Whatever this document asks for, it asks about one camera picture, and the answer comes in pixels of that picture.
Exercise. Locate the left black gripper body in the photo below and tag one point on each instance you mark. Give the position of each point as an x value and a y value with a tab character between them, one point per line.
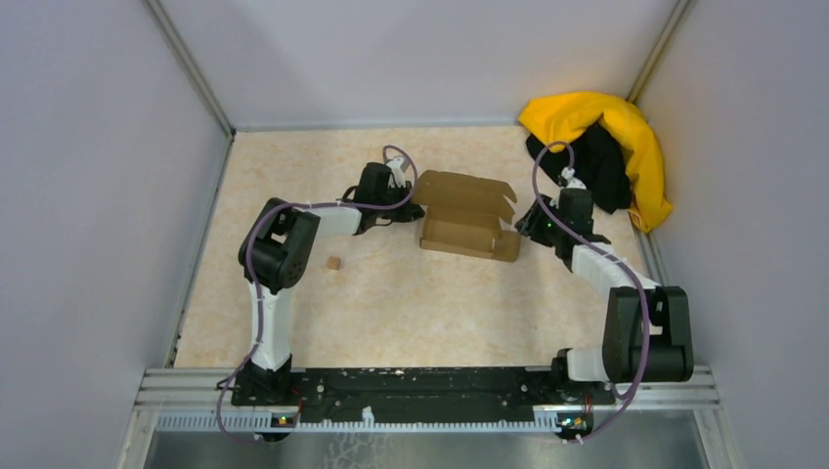
394	194

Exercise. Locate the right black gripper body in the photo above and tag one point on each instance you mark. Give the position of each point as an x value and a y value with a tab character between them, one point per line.
541	228

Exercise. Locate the brown cardboard box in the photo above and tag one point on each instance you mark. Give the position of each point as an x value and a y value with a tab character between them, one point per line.
467	215

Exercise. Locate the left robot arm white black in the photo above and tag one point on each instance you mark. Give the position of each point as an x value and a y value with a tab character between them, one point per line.
274	257

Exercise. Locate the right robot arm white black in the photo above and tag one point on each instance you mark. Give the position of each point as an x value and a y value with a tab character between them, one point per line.
646	334

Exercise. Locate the black cloth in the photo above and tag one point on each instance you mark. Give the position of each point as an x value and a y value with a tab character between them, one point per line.
598	163

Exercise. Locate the small brown cardboard scrap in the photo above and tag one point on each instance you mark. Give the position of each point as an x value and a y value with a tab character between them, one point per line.
334	263

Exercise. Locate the yellow cloth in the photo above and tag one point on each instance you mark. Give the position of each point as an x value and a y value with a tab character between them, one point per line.
565	117

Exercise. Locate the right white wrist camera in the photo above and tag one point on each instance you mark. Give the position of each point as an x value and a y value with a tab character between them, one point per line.
568	180

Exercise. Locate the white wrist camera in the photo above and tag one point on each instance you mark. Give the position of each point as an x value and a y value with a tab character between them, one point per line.
568	180
398	166

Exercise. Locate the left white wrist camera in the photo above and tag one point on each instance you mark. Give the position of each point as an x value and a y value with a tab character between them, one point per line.
398	166

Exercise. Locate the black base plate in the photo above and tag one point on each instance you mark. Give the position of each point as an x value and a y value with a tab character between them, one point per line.
431	395

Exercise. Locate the right corner aluminium post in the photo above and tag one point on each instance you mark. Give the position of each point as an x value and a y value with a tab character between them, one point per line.
681	9

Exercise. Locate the aluminium front rail frame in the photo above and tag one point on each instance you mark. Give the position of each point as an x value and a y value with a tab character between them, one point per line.
185	418

